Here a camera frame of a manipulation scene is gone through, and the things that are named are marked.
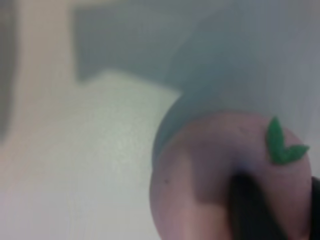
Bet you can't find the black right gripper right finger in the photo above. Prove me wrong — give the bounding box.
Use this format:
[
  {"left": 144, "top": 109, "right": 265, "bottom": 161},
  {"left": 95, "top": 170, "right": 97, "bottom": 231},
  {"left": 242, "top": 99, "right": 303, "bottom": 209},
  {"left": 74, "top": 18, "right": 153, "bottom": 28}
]
[{"left": 310, "top": 175, "right": 320, "bottom": 240}]

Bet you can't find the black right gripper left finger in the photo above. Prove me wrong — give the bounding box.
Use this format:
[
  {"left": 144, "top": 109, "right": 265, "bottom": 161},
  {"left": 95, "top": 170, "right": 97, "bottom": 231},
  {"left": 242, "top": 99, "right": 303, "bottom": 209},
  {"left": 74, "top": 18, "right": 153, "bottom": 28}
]
[{"left": 229, "top": 174, "right": 286, "bottom": 240}]

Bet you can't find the pink peach with green leaf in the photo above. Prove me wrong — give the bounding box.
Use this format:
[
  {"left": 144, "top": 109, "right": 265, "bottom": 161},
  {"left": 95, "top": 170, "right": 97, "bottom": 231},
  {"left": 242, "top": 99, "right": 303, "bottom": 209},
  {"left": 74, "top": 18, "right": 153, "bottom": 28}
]
[{"left": 149, "top": 111, "right": 313, "bottom": 240}]

